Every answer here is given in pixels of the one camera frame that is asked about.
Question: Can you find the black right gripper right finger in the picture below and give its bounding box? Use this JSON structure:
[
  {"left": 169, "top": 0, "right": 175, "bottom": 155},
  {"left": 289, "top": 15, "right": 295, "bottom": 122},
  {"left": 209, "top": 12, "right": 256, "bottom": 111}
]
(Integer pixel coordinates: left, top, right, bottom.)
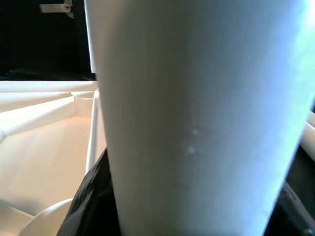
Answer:
[{"left": 264, "top": 181, "right": 315, "bottom": 236}]

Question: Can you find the black door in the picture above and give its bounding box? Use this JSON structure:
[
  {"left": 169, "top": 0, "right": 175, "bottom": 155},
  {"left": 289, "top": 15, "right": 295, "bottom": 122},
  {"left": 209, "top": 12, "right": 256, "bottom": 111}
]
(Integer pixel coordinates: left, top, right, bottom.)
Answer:
[{"left": 0, "top": 0, "right": 86, "bottom": 72}]

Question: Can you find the white plastic table top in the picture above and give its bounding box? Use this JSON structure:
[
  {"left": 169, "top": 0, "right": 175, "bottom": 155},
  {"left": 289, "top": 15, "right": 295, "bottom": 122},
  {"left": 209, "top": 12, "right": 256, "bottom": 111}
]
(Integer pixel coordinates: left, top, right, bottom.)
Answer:
[{"left": 0, "top": 80, "right": 109, "bottom": 236}]

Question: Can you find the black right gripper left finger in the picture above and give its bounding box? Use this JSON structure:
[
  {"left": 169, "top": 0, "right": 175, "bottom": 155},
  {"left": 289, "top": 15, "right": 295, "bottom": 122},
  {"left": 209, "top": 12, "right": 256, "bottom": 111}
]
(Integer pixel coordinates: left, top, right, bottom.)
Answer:
[{"left": 58, "top": 148, "right": 123, "bottom": 236}]

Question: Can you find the metal door handle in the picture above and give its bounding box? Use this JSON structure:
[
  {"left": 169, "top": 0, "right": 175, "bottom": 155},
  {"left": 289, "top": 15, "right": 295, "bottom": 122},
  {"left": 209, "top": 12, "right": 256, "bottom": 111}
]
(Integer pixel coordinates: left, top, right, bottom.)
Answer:
[{"left": 39, "top": 0, "right": 74, "bottom": 18}]

